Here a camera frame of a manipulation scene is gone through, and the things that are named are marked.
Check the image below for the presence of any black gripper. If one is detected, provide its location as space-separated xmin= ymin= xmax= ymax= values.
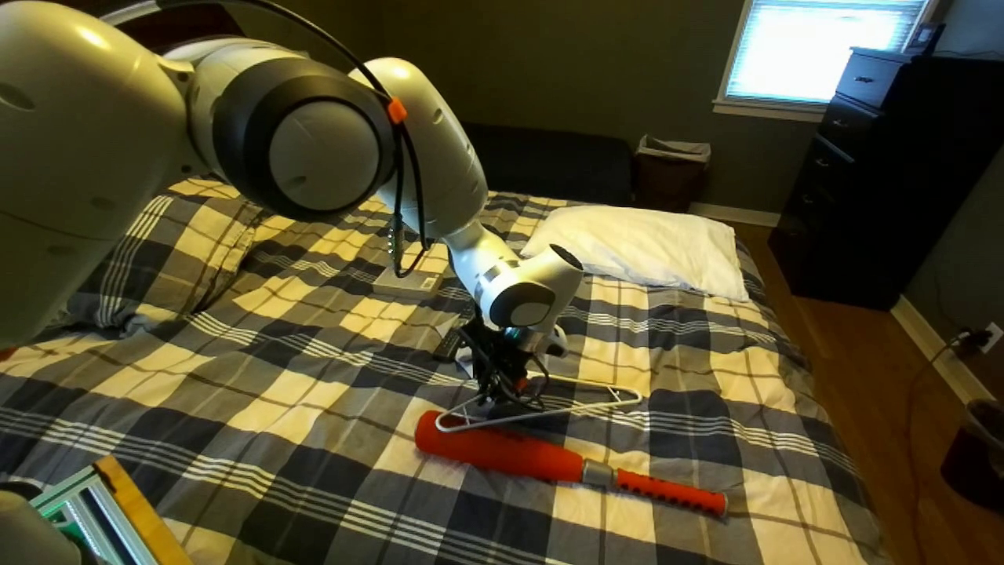
xmin=458 ymin=319 xmax=548 ymax=415

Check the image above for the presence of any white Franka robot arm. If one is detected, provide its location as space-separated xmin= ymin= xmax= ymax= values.
xmin=0 ymin=0 xmax=583 ymax=421

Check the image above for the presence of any red toy baseball bat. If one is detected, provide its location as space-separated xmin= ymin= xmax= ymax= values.
xmin=414 ymin=412 xmax=727 ymax=519

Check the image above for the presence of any white pillow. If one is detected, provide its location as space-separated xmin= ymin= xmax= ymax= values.
xmin=524 ymin=204 xmax=749 ymax=302

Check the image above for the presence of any black couch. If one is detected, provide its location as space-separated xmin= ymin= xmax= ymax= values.
xmin=468 ymin=124 xmax=630 ymax=204

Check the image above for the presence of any plaid bed cover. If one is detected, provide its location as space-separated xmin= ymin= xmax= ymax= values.
xmin=0 ymin=179 xmax=891 ymax=565

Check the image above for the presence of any brown laundry hamper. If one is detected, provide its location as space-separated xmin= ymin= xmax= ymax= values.
xmin=635 ymin=135 xmax=711 ymax=211

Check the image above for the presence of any black tall dresser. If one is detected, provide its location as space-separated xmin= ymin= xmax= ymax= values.
xmin=769 ymin=48 xmax=1004 ymax=310

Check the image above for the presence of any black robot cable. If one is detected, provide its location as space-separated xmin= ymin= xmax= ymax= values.
xmin=247 ymin=0 xmax=434 ymax=282

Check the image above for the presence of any window with white frame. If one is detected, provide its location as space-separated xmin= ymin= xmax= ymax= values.
xmin=711 ymin=0 xmax=940 ymax=124

